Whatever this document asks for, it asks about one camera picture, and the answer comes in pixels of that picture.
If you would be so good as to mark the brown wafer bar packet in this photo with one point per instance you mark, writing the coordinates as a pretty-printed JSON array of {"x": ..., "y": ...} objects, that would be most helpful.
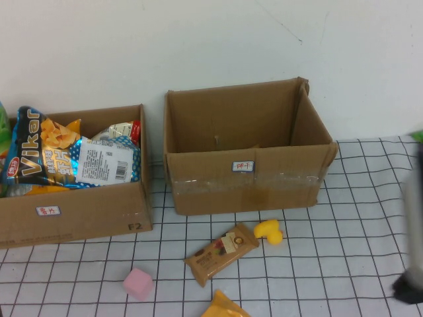
[{"x": 218, "y": 257}]

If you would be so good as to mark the yellow-orange snack packet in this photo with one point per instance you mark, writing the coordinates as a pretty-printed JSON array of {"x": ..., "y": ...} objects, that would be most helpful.
[{"x": 221, "y": 307}]

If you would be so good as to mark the green snack bag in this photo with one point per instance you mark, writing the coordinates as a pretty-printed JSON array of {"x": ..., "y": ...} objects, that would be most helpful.
[{"x": 3, "y": 125}]

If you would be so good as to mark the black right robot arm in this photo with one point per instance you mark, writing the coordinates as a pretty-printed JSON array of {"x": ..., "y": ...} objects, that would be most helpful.
[{"x": 414, "y": 231}]

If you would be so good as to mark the red and white snack bag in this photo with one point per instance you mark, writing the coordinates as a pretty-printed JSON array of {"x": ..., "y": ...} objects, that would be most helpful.
[{"x": 133, "y": 130}]

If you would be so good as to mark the blue polka-dot snack bag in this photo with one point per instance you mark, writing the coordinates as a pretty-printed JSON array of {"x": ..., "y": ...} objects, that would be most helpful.
[{"x": 99, "y": 162}]

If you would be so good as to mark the white label on tall box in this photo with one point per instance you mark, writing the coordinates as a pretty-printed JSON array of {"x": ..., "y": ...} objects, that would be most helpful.
[{"x": 244, "y": 166}]

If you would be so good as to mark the tall cardboard box with tape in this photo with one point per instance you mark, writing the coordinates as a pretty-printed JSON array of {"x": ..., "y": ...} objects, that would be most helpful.
[{"x": 211, "y": 198}]

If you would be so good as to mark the yellow rubber duck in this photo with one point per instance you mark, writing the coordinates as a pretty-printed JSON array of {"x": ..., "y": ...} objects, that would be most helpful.
[{"x": 269, "y": 232}]

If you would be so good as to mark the low cardboard box F2 print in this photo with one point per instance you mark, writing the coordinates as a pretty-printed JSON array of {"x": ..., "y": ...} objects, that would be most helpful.
[{"x": 82, "y": 214}]

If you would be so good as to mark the pink foam cube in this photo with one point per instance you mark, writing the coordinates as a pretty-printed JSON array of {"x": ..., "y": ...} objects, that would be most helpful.
[{"x": 137, "y": 284}]

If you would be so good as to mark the white black-grid tablecloth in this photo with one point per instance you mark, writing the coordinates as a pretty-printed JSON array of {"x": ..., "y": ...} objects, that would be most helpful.
[{"x": 330, "y": 264}]

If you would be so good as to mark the orange chips bag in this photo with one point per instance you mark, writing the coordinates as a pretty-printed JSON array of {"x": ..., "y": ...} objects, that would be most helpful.
[{"x": 43, "y": 190}]

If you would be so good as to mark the white label on low box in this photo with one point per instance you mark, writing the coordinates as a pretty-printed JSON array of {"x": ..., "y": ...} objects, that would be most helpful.
[{"x": 48, "y": 211}]

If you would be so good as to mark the Vikar shrimp chips bag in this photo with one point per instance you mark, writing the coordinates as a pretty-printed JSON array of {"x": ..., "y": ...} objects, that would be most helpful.
[{"x": 29, "y": 148}]

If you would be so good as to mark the small green object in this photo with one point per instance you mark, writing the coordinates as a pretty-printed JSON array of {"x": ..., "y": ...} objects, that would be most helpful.
[{"x": 418, "y": 136}]

